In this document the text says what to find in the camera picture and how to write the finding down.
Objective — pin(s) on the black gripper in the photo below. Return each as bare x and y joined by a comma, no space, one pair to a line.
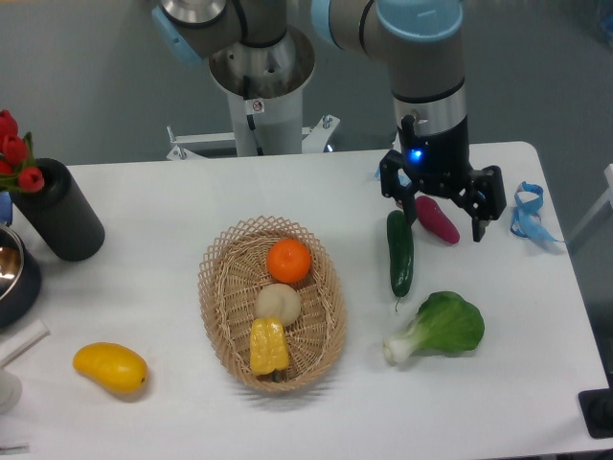
438,165

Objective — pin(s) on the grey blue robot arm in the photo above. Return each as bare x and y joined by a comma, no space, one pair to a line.
419,43

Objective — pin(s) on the woven wicker basket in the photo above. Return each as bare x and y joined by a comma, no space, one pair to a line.
232,273

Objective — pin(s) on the purple sweet potato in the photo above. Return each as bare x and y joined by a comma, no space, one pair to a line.
435,221

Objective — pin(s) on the green cucumber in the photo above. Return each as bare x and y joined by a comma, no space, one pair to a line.
401,253

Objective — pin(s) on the green bok choy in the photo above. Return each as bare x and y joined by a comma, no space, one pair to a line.
445,322

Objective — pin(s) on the orange fruit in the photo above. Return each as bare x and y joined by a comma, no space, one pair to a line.
288,261

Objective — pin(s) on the beige steamed bun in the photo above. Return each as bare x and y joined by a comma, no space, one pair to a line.
279,301

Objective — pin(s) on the black device at edge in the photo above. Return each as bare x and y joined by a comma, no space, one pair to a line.
596,408

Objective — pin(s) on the yellow mango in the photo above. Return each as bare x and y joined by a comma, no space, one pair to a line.
112,366

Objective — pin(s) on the black cylindrical vase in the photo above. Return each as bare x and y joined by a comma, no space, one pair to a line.
61,214

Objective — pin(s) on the red tulip flowers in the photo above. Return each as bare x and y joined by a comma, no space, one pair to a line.
19,171

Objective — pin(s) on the steel bowl black rim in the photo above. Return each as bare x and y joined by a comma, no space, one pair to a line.
21,278

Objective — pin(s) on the white stand object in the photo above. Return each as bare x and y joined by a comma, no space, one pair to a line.
12,348

